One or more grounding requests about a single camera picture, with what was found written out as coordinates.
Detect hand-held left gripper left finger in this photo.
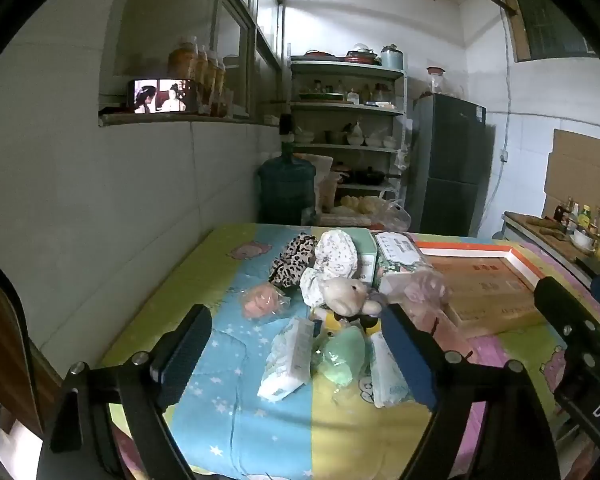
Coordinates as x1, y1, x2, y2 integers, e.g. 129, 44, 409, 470
36, 304, 213, 480

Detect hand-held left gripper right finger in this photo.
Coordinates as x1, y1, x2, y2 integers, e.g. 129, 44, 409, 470
380, 304, 561, 480

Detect green printed tissue pack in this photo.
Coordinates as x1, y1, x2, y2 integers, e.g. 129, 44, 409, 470
369, 332, 416, 408

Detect green bath pouf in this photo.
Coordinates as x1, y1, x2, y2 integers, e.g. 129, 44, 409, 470
312, 325, 368, 388

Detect pink plush rabbit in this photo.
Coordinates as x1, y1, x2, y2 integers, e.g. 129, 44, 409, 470
380, 270, 473, 361

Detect cardboard box tray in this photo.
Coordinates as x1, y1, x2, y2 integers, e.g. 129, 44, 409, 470
411, 240, 551, 338

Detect beige plush rabbit purple dress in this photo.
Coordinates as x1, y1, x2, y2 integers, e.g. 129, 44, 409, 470
312, 277, 383, 331

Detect white floral shower cap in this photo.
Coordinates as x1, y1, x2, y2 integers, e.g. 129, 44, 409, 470
300, 229, 366, 308

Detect leopard print scrunchie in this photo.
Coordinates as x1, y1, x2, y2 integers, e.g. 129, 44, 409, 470
269, 232, 318, 291

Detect row of condiment bottles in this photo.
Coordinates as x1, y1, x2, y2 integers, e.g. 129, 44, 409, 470
554, 197, 600, 241

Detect kitchen counter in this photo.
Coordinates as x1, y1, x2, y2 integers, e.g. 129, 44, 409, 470
502, 210, 600, 281

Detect pink sponge in plastic bag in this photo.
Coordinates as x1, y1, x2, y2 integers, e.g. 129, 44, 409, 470
241, 282, 291, 320

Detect white tissue pack beige label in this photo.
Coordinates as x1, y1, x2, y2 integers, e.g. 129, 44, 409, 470
257, 316, 315, 402

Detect floral wrapped tissue pack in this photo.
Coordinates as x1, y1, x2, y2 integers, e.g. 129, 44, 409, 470
372, 231, 433, 291

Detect light green carton box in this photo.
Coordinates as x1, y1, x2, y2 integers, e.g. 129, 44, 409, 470
352, 230, 381, 291

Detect clear plastic bag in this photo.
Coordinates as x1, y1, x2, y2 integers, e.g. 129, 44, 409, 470
377, 199, 412, 231

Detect brown wooden board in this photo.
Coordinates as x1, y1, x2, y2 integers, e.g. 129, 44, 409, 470
0, 255, 46, 436

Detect black frying pan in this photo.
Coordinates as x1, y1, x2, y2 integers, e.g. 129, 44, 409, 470
350, 167, 401, 186

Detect dark grey refrigerator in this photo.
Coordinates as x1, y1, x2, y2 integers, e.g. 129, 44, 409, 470
410, 92, 487, 236

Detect large blue water jug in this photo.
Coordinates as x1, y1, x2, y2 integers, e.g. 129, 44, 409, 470
257, 152, 317, 226

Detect white sack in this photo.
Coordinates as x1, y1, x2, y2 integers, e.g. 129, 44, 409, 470
312, 155, 341, 211

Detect row of white bowls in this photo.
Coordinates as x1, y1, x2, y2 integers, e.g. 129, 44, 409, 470
325, 122, 398, 150

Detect black water jug pump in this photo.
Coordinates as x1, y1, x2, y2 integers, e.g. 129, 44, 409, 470
279, 114, 296, 156

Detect white metal shelf rack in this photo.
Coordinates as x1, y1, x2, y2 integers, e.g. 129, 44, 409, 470
287, 57, 411, 211

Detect phone with lit screen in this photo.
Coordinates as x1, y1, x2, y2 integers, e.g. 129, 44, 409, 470
128, 78, 197, 115

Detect glass jar with red lid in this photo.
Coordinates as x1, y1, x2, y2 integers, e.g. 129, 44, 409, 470
426, 66, 446, 95

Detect amber liquid bottle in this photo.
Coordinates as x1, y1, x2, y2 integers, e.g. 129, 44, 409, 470
195, 46, 211, 106
215, 57, 228, 116
206, 50, 220, 111

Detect light blue enamel pot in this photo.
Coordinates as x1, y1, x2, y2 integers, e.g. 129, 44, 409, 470
380, 45, 405, 70

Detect pot with glass lid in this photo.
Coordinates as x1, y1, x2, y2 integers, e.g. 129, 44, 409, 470
345, 44, 378, 63

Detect cardboard sheets on wall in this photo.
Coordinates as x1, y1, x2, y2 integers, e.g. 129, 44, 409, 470
544, 129, 600, 221

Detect white wall cable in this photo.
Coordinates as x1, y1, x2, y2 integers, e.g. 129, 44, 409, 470
485, 35, 515, 231

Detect dark high wall window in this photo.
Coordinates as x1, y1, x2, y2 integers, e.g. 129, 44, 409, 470
500, 0, 600, 63

